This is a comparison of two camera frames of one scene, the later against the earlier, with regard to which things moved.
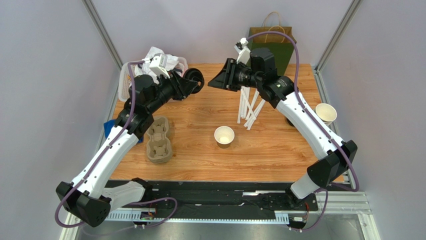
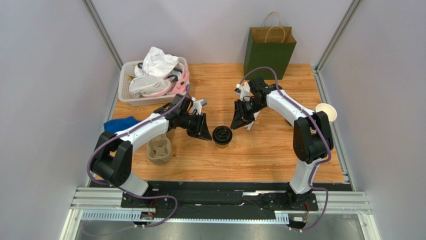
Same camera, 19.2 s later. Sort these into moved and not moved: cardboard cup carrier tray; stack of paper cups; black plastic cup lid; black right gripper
Moved: black right gripper; black plastic cup lid
Not moved: stack of paper cups; cardboard cup carrier tray
